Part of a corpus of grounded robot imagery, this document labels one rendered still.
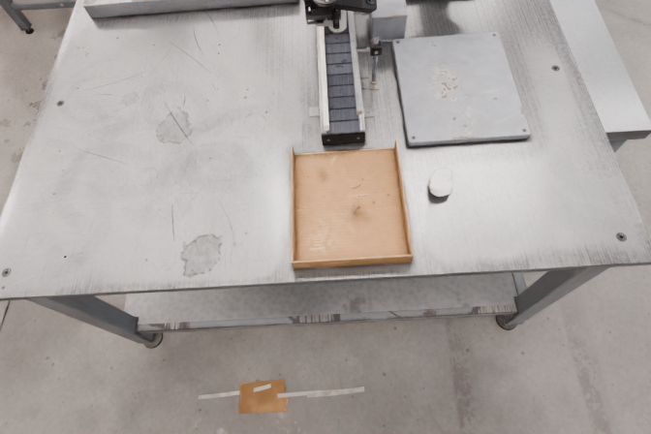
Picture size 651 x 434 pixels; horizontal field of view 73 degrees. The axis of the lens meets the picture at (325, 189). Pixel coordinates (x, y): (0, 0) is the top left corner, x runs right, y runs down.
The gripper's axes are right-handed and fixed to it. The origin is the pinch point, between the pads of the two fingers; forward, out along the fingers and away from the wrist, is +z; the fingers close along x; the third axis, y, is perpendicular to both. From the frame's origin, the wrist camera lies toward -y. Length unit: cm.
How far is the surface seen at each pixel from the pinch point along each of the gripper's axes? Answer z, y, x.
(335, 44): 8.9, 0.5, 3.3
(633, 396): 41, -96, 123
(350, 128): -5.6, -1.6, 28.4
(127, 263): -16, 51, 57
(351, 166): -5.7, -1.3, 37.7
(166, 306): 39, 66, 82
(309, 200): -10.0, 9.2, 45.2
